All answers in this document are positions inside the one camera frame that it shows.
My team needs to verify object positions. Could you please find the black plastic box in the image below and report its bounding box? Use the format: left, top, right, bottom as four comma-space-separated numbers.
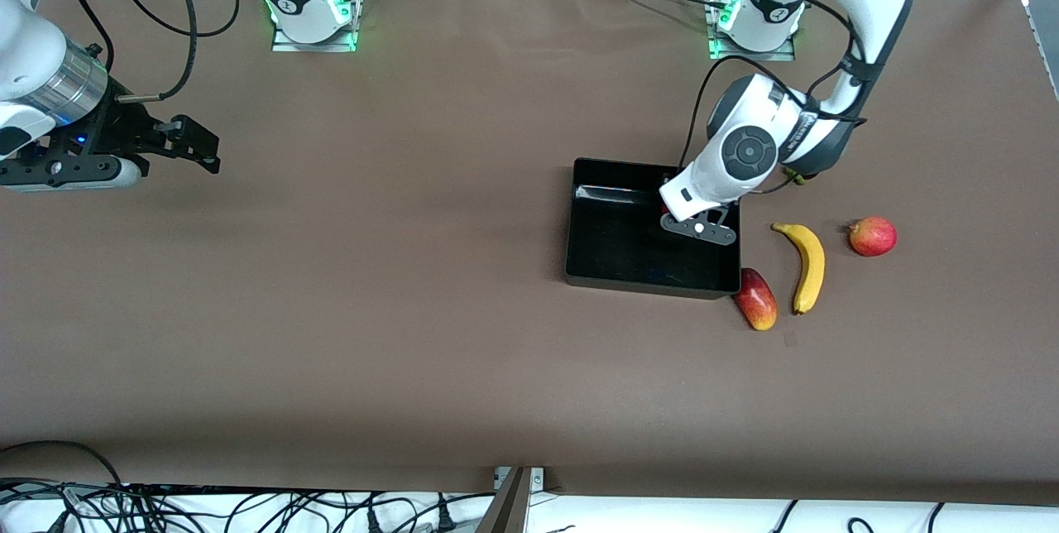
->
565, 157, 742, 301

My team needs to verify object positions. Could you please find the yellow banana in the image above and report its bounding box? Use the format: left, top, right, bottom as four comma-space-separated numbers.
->
771, 222, 826, 315

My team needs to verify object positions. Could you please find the red yellow mango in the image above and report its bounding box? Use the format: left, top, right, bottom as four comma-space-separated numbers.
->
731, 268, 779, 332

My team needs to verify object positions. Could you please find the round red fruit with stem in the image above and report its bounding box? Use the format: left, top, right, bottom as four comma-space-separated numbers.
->
848, 216, 898, 257

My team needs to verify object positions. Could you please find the dark metal beam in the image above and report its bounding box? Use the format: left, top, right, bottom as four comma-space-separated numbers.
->
476, 468, 530, 533

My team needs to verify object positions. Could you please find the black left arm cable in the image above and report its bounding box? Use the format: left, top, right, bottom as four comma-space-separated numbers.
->
678, 0, 870, 194

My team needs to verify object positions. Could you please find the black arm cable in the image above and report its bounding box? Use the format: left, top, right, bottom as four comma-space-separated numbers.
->
74, 0, 241, 103
678, 0, 870, 194

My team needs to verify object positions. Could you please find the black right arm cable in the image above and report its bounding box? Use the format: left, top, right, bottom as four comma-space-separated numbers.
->
74, 0, 241, 103

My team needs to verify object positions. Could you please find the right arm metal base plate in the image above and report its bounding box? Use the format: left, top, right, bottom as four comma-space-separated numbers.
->
271, 0, 362, 53

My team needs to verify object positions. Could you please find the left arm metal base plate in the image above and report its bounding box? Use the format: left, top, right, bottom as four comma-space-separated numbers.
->
706, 0, 797, 62

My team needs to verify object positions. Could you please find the small metal table bracket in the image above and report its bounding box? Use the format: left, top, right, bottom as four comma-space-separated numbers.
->
494, 467, 546, 491

